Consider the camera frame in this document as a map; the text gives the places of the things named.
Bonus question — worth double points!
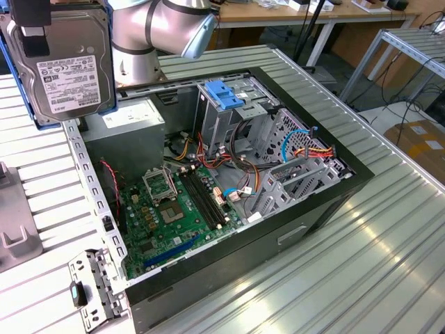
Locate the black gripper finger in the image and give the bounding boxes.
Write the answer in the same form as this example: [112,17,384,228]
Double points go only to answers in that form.
[10,0,53,58]

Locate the hard disk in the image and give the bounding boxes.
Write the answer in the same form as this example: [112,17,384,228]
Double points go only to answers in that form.
[0,6,119,132]

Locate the perforated metal disk bay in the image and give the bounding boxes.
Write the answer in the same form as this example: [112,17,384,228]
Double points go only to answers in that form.
[243,106,353,223]

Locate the grey power supply unit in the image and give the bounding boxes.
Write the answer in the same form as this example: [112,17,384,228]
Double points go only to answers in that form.
[80,97,167,182]

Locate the grey parts rack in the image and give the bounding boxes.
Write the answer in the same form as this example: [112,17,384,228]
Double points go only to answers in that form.
[0,161,45,272]

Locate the blue plastic drive latch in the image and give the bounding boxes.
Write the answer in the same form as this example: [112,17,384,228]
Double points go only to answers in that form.
[204,80,246,111]

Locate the metal socket cover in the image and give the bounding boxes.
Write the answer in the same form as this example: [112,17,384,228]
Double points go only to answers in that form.
[141,166,177,205]

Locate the metal optical drive cage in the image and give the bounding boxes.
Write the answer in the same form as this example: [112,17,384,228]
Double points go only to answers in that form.
[193,71,282,164]

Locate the metal locking lever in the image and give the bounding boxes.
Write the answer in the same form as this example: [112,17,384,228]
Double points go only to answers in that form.
[165,167,177,200]

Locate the CPU socket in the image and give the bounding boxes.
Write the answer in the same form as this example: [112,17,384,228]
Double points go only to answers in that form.
[154,200,187,227]

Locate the long wooden desk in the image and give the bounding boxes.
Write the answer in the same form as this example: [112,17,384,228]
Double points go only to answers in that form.
[215,0,423,69]

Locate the black RAM slot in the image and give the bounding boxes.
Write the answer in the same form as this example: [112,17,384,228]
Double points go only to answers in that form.
[189,166,230,223]
[179,168,223,230]

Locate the green motherboard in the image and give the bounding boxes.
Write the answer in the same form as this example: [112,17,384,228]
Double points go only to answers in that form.
[120,163,244,281]

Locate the blue expansion slot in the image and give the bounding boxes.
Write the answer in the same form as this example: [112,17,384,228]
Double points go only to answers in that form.
[143,233,202,271]

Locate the black tripod stand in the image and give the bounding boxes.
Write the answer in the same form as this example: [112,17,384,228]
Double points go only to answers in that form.
[291,0,331,74]

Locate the black open PC case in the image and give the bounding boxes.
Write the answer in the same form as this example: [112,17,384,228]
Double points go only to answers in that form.
[60,65,376,333]

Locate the cardboard box with labels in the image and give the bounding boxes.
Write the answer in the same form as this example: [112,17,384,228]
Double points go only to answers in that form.
[384,120,445,177]

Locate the red black twisted wire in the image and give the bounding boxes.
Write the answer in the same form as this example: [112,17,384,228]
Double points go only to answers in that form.
[99,158,123,218]

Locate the yellow black wire bundle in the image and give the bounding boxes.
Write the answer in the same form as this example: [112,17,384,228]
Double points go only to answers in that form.
[172,132,194,161]

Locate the red wire bundle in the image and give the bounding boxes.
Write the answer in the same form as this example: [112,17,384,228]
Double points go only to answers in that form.
[195,132,233,172]

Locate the blue wire with white plug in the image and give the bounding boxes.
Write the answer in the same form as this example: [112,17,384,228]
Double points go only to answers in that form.
[220,186,258,202]

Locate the orange yellow wire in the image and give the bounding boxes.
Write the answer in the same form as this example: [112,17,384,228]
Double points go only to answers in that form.
[250,163,261,194]

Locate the metal expansion slot bracket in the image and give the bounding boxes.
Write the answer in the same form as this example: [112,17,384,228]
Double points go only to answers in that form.
[67,247,128,330]

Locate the blue wire with black plug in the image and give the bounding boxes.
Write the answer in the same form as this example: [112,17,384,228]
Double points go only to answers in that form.
[280,127,319,164]

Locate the orange red power wire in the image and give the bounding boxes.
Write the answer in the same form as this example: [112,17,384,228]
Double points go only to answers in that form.
[293,143,337,160]

